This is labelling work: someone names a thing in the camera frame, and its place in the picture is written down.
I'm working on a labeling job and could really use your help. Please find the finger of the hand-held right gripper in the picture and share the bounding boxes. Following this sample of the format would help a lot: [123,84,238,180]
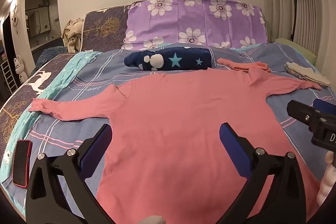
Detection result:
[313,98,336,117]
[287,100,328,133]

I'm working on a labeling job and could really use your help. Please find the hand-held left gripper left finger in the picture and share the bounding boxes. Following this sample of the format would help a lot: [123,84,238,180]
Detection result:
[25,124,113,224]

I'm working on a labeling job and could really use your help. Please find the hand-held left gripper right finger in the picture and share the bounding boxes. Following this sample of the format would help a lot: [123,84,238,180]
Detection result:
[219,123,306,224]

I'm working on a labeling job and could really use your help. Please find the pink long-sleeve shirt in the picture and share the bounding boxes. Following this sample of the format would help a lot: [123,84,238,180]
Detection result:
[28,67,322,224]

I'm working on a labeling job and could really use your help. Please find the folded beige clothes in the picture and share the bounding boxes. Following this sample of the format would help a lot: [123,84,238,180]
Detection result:
[284,61,331,87]

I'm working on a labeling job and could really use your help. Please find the beige clothes pile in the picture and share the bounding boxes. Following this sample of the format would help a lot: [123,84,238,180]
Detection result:
[61,18,86,53]

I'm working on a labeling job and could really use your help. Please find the person's right hand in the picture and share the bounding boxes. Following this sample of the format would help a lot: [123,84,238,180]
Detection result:
[316,152,336,207]

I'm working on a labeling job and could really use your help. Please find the green pillow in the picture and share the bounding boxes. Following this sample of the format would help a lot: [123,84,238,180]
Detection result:
[274,38,317,64]

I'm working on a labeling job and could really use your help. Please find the folded orange cloth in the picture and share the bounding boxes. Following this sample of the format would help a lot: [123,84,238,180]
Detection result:
[217,58,270,73]

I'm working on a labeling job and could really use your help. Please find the red phone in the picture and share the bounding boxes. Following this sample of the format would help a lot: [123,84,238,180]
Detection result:
[13,139,33,188]

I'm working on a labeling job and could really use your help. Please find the teal blanket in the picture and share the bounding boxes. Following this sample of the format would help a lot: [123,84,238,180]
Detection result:
[0,51,103,201]

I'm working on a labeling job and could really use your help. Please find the dark tree-print mattress pad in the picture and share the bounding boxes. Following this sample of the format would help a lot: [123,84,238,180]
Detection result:
[0,53,76,147]

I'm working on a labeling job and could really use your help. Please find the grey-blue fleece blanket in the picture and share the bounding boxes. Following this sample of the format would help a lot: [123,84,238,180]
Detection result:
[30,47,69,77]

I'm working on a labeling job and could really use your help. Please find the white pleated curtain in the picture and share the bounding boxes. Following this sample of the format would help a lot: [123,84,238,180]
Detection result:
[262,0,336,64]

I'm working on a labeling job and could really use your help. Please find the navy star-print blanket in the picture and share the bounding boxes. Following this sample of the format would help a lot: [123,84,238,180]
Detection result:
[124,47,213,72]

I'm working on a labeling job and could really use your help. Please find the white cat figurine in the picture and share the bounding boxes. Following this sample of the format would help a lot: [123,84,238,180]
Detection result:
[14,55,29,83]

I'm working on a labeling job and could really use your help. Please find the white ladder shelf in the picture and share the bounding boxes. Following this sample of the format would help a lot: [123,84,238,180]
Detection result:
[0,60,19,94]

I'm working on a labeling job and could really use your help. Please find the dark tree-patterned pillow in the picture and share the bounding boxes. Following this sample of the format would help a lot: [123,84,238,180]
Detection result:
[80,5,132,52]

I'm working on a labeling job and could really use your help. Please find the purple floral pillow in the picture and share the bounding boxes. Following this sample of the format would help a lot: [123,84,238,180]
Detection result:
[123,0,268,51]

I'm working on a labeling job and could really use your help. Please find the white deer wall clock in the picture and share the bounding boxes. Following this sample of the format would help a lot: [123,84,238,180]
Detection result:
[10,2,20,33]

